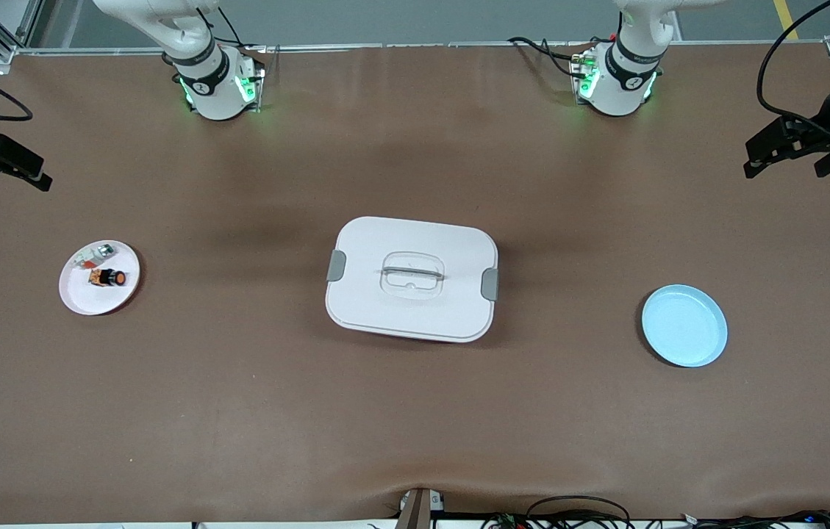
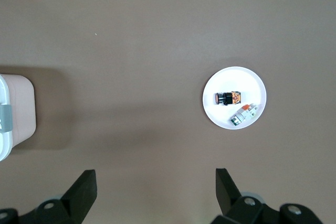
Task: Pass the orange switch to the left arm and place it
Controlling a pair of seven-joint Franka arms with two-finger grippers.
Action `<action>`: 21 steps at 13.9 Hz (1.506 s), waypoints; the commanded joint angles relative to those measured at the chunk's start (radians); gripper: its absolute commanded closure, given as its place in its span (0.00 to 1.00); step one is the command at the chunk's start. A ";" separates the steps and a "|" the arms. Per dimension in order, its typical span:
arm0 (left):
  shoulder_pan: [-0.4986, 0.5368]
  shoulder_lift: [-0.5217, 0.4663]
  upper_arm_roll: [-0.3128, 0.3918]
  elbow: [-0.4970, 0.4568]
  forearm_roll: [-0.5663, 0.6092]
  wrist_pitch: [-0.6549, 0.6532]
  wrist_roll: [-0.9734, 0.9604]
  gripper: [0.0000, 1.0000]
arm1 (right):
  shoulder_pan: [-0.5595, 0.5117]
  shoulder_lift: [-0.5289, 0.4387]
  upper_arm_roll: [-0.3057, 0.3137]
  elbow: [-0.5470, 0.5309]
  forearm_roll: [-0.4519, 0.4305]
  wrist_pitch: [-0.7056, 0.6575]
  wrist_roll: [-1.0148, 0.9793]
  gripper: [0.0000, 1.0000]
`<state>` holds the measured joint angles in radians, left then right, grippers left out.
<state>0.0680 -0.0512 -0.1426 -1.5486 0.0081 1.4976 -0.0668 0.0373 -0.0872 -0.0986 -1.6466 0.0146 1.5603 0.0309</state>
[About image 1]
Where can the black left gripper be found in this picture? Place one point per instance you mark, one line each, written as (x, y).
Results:
(823, 122)

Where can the orange push button switch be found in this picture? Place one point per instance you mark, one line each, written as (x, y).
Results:
(107, 278)

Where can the white lidded storage box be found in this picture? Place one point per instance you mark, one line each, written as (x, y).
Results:
(414, 308)

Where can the pink round plate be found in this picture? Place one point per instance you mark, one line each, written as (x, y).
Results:
(95, 297)

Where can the light blue round plate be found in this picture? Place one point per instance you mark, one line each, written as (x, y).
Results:
(683, 327)

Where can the white green switch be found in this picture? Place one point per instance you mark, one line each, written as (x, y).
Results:
(95, 256)

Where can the brown camera mount bracket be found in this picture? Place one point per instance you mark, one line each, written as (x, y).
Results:
(418, 510)

